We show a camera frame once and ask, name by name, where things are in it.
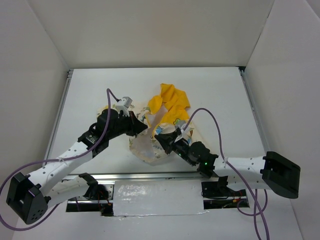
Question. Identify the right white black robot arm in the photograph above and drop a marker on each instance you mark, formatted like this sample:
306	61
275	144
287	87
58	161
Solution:
269	172

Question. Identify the right aluminium side rail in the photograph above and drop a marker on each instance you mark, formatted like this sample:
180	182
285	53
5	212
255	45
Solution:
254	109

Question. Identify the aluminium side rail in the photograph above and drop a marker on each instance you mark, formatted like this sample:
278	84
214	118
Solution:
61	105
254	109

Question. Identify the left aluminium side rail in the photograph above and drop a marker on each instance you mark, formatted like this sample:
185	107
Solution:
61	105

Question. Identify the yellow cream printed kids jacket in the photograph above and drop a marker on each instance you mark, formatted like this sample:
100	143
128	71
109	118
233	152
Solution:
163	113

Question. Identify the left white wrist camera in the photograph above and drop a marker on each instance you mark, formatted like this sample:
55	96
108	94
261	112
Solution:
123	105

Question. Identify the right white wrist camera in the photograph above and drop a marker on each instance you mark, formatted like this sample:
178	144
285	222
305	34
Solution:
182	131

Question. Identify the white foil cover plate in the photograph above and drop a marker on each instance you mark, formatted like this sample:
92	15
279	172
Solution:
157	198

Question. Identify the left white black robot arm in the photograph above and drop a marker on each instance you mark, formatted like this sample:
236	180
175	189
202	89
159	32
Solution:
31	195

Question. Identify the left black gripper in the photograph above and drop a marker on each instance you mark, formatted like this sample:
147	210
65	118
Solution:
131	122

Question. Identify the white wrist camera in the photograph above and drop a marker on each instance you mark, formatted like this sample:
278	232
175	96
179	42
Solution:
123	105
182	131

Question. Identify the aluminium front rail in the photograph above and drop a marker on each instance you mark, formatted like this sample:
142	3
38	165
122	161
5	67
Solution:
108	179

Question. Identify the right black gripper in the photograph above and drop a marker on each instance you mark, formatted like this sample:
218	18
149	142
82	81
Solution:
169	143

